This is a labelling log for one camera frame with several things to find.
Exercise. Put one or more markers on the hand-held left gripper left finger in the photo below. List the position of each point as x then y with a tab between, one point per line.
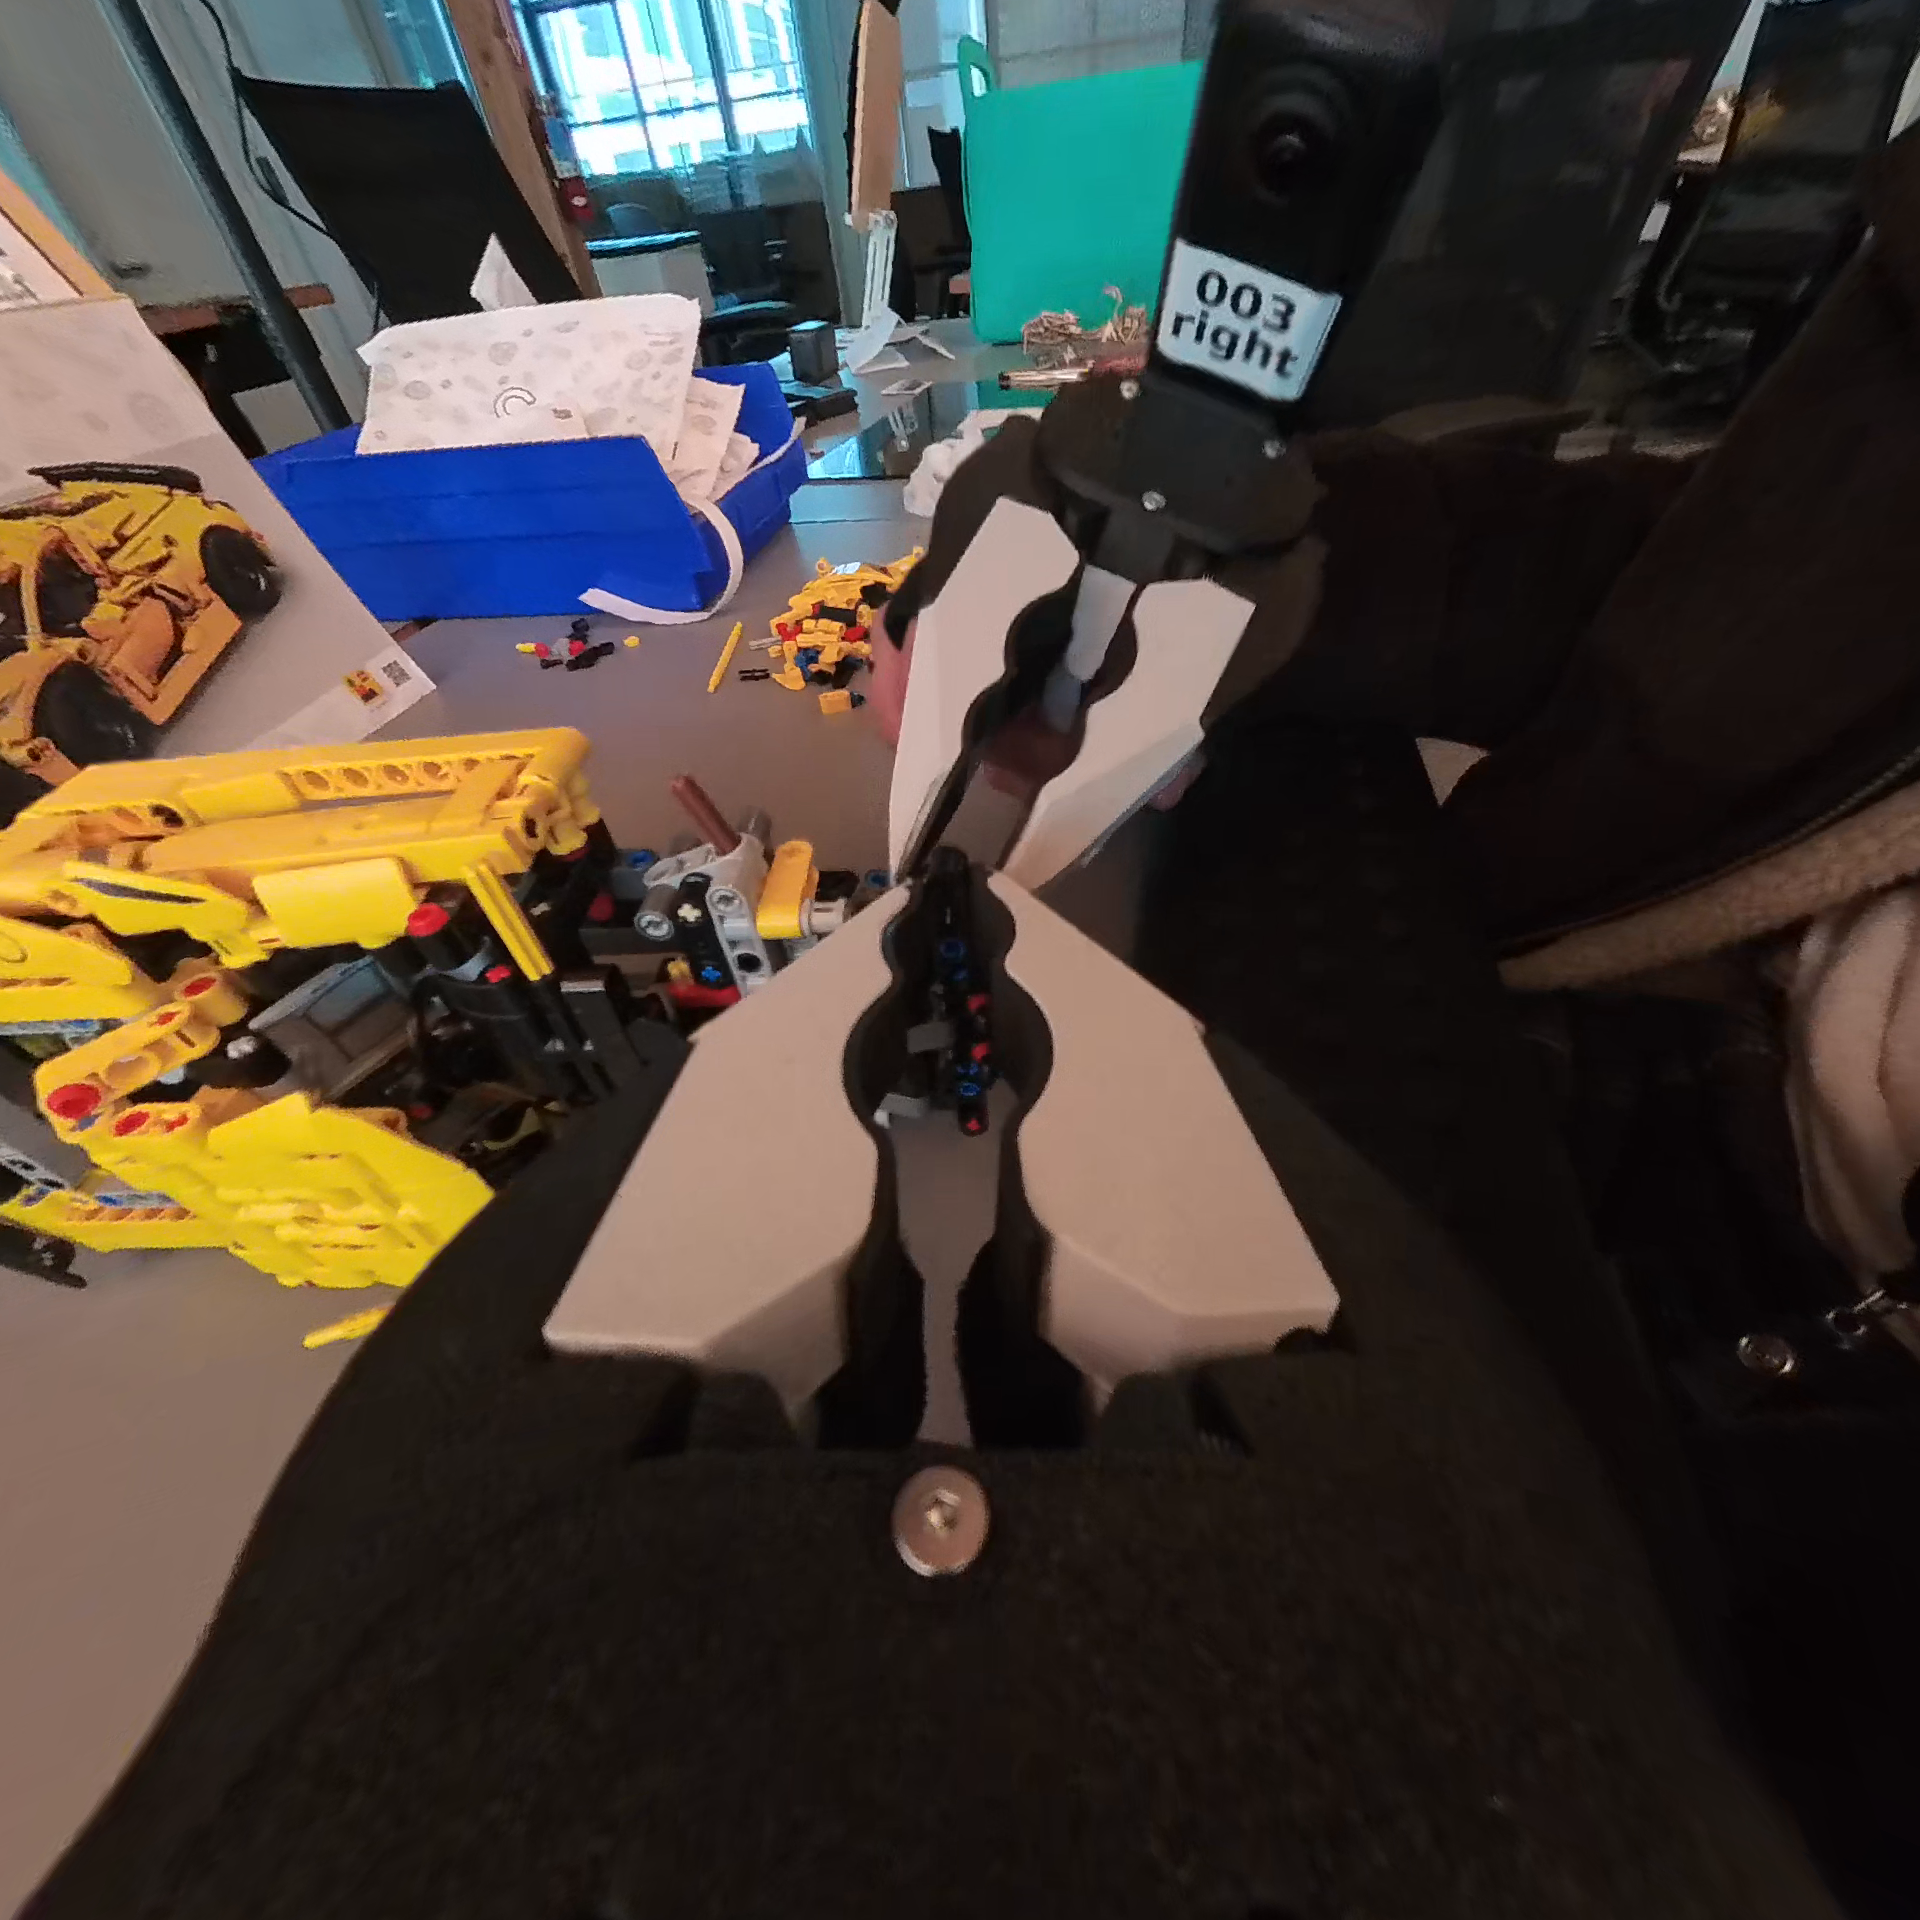
718	1201

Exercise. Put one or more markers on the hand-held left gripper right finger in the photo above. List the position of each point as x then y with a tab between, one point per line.
1171	1184

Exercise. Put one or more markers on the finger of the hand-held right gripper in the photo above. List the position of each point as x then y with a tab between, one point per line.
1171	678
960	629

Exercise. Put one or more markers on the small black brick assembly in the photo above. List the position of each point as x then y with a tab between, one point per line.
950	991

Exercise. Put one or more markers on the yellow toy brick car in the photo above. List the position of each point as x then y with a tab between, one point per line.
299	904

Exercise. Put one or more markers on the person's right forearm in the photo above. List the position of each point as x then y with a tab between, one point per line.
1424	568

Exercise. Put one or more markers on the person's right hand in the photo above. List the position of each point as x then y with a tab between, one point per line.
892	694

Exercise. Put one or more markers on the pile of small bricks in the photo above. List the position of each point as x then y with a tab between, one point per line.
833	629

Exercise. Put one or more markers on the white crumpled paper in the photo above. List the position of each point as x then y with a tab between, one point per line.
950	467

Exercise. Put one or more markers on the teal felt bag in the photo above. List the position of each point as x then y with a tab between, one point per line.
1081	195

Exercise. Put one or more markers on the yellow brick axle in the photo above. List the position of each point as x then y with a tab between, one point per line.
728	657

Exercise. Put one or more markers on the wooden skeleton model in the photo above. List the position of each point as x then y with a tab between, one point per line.
1081	325

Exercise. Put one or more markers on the long dark red box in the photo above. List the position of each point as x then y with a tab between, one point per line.
1037	378

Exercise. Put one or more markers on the dark cloth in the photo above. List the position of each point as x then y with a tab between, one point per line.
1350	974

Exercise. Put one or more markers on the small black box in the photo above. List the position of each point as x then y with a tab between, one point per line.
815	352

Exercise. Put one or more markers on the small dark brick cluster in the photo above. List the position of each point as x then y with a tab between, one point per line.
578	649

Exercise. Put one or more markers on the blue plastic bin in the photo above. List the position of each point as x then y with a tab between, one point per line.
524	527

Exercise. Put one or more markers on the printed white paper bag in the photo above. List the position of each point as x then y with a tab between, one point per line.
556	374

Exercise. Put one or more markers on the person's fleece jacket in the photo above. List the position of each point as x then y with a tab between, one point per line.
1729	678

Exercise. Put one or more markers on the person's white shirt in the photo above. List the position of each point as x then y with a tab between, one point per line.
1862	1080

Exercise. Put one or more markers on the toy car instruction booklet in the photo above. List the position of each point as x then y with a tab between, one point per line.
147	452

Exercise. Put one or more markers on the wooden post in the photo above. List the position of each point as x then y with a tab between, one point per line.
517	138

